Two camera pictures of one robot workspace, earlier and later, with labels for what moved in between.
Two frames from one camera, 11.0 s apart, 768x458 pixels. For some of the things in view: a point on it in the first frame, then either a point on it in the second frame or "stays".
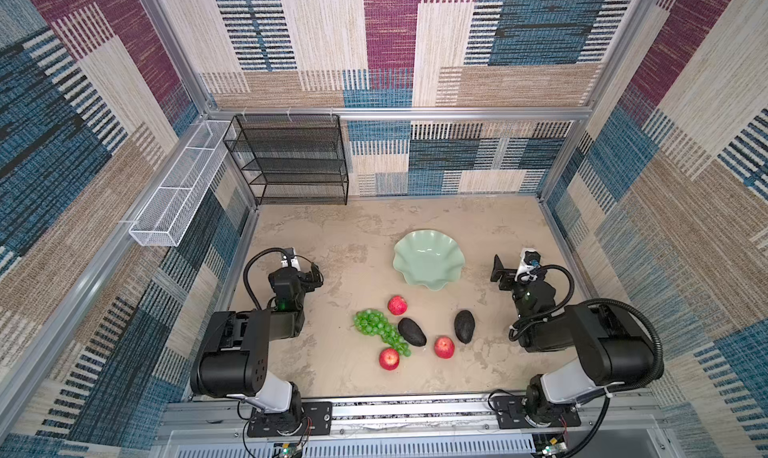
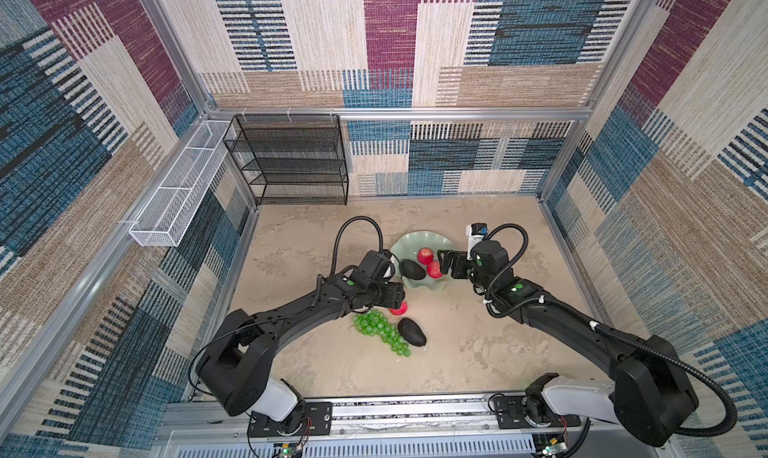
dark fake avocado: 411,332 stays
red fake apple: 444,347 → 434,269
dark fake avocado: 464,324 → 410,269
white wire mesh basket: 168,216 stays
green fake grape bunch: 372,323 stays
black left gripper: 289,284 → 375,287
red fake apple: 397,305 stays
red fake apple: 389,359 → 425,255
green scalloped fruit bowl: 428,258 stays
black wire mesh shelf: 290,159 stays
